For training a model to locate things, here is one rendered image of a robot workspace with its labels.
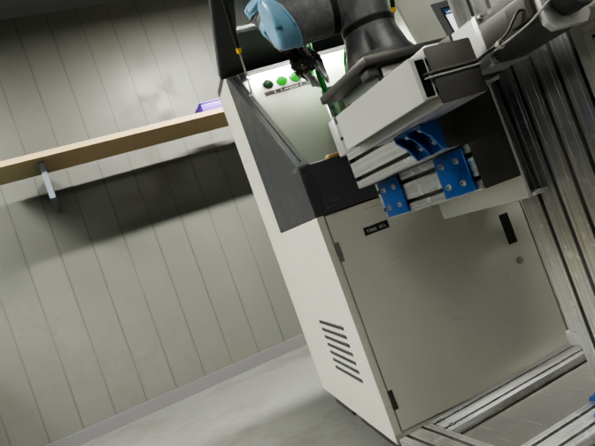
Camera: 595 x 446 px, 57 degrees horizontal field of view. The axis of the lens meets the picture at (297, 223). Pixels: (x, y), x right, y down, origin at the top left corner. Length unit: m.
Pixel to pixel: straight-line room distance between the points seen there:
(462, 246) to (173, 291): 2.40
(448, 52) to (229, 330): 3.18
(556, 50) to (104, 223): 3.17
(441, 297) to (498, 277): 0.21
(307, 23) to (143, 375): 2.96
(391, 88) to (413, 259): 0.91
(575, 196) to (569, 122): 0.14
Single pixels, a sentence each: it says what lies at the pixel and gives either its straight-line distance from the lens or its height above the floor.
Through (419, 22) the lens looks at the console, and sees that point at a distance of 2.32.
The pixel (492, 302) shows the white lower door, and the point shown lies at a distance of 1.85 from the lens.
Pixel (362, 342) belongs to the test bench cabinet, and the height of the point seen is 0.39.
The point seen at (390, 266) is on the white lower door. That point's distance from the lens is 1.69.
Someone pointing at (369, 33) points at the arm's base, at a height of 1.10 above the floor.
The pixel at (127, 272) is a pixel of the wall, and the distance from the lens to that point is 3.76.
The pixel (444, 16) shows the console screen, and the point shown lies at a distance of 2.37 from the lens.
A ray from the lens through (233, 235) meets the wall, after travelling 3.89.
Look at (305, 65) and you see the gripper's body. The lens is 1.79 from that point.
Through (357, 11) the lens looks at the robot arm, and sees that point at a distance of 1.21.
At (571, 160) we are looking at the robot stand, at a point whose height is 0.72.
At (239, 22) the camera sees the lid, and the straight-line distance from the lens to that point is 2.18.
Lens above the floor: 0.76
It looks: 1 degrees up
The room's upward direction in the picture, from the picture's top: 20 degrees counter-clockwise
